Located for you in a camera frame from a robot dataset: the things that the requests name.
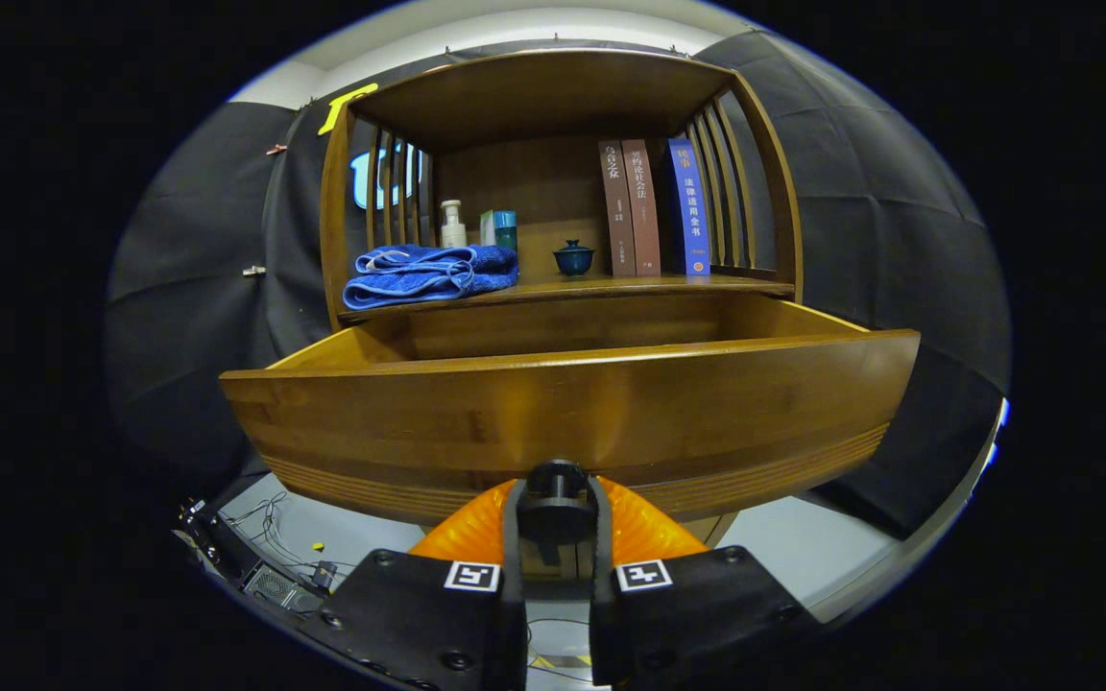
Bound dark brown book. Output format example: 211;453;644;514
597;140;637;278

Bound blue book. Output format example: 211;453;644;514
665;137;711;277

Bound folded blue towel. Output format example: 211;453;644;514
342;244;520;311

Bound wooden countertop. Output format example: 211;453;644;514
337;272;796;322

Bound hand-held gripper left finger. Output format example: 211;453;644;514
308;478;527;691

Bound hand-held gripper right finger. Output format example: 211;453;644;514
589;475;823;687

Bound dark blue lidded teacup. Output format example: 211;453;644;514
553;240;596;278

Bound brown wooden cabinet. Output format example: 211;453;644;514
319;48;804;548

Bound reddish brown book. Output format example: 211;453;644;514
620;138;662;277

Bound wooden drawer with black knob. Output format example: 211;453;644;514
219;291;921;567

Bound thin floor cables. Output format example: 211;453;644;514
227;491;352;586

